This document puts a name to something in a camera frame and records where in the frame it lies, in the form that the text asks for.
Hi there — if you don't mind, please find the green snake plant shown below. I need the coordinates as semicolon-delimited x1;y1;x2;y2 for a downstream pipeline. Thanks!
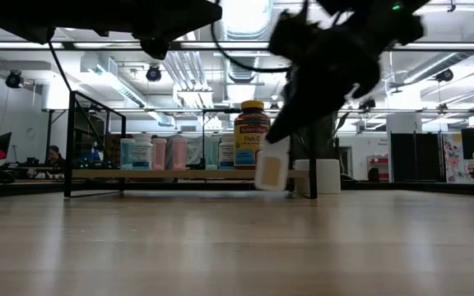
292;110;351;160

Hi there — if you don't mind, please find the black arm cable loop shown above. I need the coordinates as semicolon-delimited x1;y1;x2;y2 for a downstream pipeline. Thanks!
211;0;291;75

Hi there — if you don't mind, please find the person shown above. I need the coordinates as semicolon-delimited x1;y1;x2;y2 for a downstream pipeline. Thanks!
46;145;66;173

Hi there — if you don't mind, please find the overhead light bar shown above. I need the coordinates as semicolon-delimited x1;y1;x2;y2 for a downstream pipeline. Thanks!
0;39;474;52

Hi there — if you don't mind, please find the black metal rig frame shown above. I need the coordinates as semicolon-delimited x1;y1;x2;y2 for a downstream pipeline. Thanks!
0;180;474;197

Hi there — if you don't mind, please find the white plant pot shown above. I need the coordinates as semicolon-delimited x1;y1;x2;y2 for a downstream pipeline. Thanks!
293;158;342;195

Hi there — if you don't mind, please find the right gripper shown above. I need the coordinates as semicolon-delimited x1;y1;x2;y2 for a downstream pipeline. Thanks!
264;12;382;144

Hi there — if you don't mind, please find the black metal tray rack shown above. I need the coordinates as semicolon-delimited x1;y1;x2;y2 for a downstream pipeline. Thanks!
63;90;318;200

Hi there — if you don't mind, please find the amber fish oil bottle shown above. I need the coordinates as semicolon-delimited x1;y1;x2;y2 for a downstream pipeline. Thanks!
233;99;272;170

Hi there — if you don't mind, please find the pink pill vial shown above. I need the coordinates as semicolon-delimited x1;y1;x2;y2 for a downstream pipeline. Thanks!
165;136;188;171
151;137;168;171

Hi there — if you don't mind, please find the teal green pill vial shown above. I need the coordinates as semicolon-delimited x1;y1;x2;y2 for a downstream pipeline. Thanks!
203;136;221;170

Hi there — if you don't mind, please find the floral wall poster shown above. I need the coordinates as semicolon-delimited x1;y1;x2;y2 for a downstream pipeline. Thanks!
441;132;464;183

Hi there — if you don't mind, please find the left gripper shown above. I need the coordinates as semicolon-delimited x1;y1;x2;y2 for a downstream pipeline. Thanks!
129;0;224;61

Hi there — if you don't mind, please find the silver ventilation duct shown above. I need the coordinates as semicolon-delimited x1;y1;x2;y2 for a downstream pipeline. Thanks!
216;0;274;104

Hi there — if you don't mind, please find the small black monitor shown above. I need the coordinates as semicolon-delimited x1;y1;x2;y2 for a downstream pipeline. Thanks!
0;131;13;155

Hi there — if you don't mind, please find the blue pill vial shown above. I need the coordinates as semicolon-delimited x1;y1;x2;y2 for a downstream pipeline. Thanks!
119;137;136;170

